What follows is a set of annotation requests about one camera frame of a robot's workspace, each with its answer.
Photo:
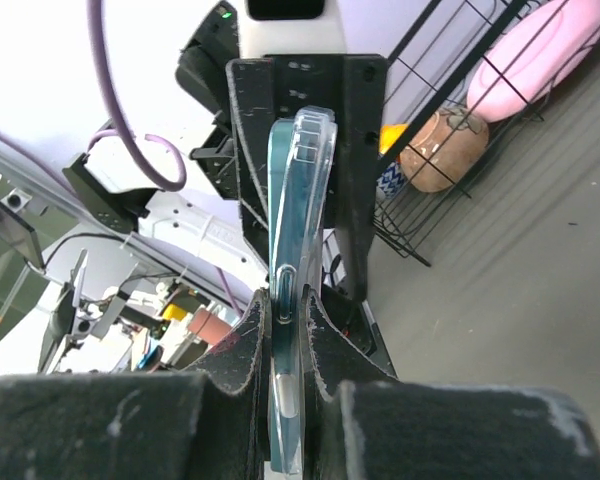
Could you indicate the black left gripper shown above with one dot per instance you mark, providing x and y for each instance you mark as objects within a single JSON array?
[{"x": 240, "y": 97}]

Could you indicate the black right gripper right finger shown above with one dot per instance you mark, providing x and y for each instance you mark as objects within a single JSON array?
[{"x": 362, "y": 423}]

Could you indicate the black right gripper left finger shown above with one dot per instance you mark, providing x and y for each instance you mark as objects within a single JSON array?
[{"x": 201, "y": 423}]

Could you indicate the clear magsafe phone case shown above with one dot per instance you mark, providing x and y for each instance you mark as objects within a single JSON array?
[{"x": 315, "y": 132}]

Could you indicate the teal phone dark screen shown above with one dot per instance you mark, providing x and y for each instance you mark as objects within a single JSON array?
[{"x": 285, "y": 244}]

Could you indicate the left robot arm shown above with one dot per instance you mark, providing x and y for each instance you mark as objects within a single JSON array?
[{"x": 138, "y": 198}]

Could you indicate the yellow cup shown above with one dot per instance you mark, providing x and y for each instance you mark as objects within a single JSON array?
[{"x": 389, "y": 134}]

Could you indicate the blue white patterned cup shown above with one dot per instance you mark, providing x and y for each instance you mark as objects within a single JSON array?
[{"x": 390, "y": 182}]

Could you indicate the brown ceramic bowl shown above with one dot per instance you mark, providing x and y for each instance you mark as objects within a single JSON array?
[{"x": 446, "y": 147}]

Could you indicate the pink round plate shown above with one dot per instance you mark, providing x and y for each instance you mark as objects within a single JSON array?
[{"x": 536, "y": 54}]

